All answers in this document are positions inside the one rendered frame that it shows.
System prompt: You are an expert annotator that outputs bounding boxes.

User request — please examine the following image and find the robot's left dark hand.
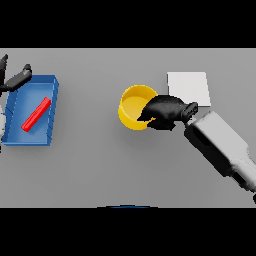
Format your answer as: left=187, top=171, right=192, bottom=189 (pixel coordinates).
left=0, top=53, right=33, bottom=98

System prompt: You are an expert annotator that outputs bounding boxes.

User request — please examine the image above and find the robot's right dark hand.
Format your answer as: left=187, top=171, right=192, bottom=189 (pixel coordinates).
left=136, top=94, right=200, bottom=132

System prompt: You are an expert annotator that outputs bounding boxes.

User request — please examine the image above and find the yellow bowl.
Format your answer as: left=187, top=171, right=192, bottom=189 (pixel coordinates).
left=117, top=84, right=159, bottom=131

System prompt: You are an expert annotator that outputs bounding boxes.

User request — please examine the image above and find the pale square scale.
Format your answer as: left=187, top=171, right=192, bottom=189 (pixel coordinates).
left=166, top=71, right=212, bottom=108

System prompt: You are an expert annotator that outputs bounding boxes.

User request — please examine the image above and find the red beaker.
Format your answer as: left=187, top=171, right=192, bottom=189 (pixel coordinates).
left=20, top=96, right=52, bottom=133

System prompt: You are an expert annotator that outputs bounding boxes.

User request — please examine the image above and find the blue tray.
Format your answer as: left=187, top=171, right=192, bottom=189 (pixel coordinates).
left=1, top=74, right=60, bottom=147

